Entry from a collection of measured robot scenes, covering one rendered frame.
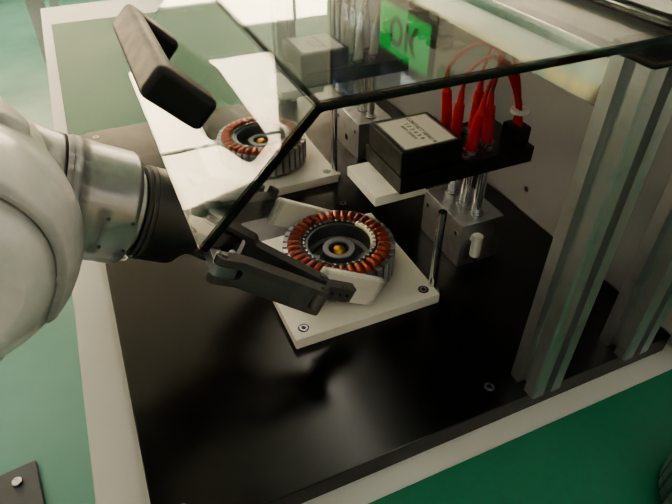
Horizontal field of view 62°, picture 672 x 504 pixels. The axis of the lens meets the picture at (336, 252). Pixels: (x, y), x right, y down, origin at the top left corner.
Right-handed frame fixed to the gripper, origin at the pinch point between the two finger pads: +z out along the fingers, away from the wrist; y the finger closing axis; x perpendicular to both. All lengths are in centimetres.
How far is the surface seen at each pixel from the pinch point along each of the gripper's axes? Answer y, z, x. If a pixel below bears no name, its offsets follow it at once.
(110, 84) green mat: -66, -11, -12
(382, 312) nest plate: 7.5, 2.4, -1.2
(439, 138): 2.1, 2.1, 14.7
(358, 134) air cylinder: -20.5, 10.4, 6.6
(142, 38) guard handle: 9.3, -25.7, 15.1
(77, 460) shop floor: -45, 2, -91
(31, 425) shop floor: -59, -6, -96
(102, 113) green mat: -54, -13, -14
